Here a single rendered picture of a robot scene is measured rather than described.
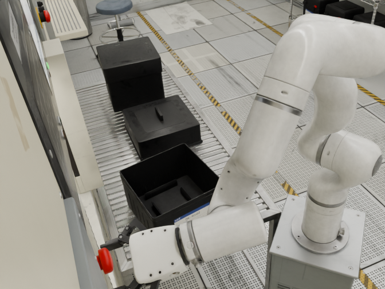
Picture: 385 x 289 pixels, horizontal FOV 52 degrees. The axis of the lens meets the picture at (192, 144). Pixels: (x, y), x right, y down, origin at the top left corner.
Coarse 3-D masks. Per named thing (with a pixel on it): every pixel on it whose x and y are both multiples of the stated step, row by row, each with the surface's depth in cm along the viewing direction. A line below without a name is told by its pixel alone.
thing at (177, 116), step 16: (176, 96) 192; (128, 112) 184; (144, 112) 182; (160, 112) 176; (176, 112) 180; (128, 128) 182; (144, 128) 173; (160, 128) 172; (176, 128) 171; (192, 128) 172; (144, 144) 167; (160, 144) 170; (176, 144) 174; (192, 144) 177
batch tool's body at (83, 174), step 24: (0, 0) 39; (0, 24) 34; (24, 48) 50; (48, 48) 115; (24, 72) 41; (24, 96) 36; (72, 96) 120; (72, 120) 125; (48, 144) 43; (72, 144) 130; (72, 168) 135; (96, 168) 139; (72, 192) 56; (96, 216) 134; (96, 240) 126
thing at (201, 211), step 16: (144, 160) 145; (160, 160) 149; (176, 160) 154; (192, 160) 150; (128, 176) 145; (144, 176) 149; (160, 176) 154; (176, 176) 159; (192, 176) 157; (208, 176) 143; (128, 192) 140; (144, 192) 154; (160, 192) 154; (176, 192) 154; (192, 192) 153; (208, 192) 130; (144, 208) 127; (160, 208) 148; (176, 208) 126; (192, 208) 130; (208, 208) 135; (144, 224) 137; (160, 224) 126; (176, 224) 130
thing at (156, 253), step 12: (156, 228) 78; (168, 228) 78; (132, 240) 78; (144, 240) 77; (156, 240) 77; (168, 240) 76; (132, 252) 77; (144, 252) 76; (156, 252) 75; (168, 252) 75; (180, 252) 74; (132, 264) 76; (144, 264) 75; (156, 264) 74; (168, 264) 74; (180, 264) 74; (144, 276) 74; (156, 276) 74; (168, 276) 75
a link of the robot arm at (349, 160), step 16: (336, 144) 107; (352, 144) 105; (368, 144) 105; (320, 160) 111; (336, 160) 107; (352, 160) 104; (368, 160) 103; (320, 176) 119; (336, 176) 115; (352, 176) 106; (368, 176) 105; (320, 192) 117; (336, 192) 114
